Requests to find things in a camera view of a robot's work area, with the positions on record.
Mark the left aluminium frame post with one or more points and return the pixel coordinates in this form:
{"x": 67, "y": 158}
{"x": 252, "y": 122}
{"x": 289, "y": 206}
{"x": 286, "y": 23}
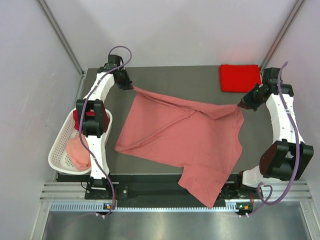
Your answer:
{"x": 44, "y": 7}

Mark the white plastic laundry basket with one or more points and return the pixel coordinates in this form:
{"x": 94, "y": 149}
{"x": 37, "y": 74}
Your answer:
{"x": 59, "y": 160}

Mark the aluminium frame post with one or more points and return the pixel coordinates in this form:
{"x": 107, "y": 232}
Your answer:
{"x": 44, "y": 7}
{"x": 288, "y": 21}

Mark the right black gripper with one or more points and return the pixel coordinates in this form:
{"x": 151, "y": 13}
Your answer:
{"x": 245, "y": 102}

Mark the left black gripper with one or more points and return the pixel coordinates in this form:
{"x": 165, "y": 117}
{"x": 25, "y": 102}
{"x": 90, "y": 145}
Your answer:
{"x": 127, "y": 81}

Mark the grey slotted cable duct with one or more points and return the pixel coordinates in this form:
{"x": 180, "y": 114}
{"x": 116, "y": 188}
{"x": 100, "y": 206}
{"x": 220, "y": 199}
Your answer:
{"x": 104, "y": 207}

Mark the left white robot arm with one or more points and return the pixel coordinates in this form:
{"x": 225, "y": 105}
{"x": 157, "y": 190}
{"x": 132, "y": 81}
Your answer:
{"x": 95, "y": 122}

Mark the right aluminium frame post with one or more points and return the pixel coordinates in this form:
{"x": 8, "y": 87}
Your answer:
{"x": 288, "y": 21}

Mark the salmon pink t shirt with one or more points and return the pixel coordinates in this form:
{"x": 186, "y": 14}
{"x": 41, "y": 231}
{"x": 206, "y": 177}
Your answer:
{"x": 201, "y": 138}

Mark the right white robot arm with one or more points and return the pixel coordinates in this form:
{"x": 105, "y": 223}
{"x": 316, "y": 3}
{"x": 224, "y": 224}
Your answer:
{"x": 288, "y": 156}

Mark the folded red t shirt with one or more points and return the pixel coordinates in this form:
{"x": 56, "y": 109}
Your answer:
{"x": 238, "y": 78}

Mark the light pink t shirt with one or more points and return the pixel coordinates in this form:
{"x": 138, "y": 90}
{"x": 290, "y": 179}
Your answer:
{"x": 78, "y": 154}

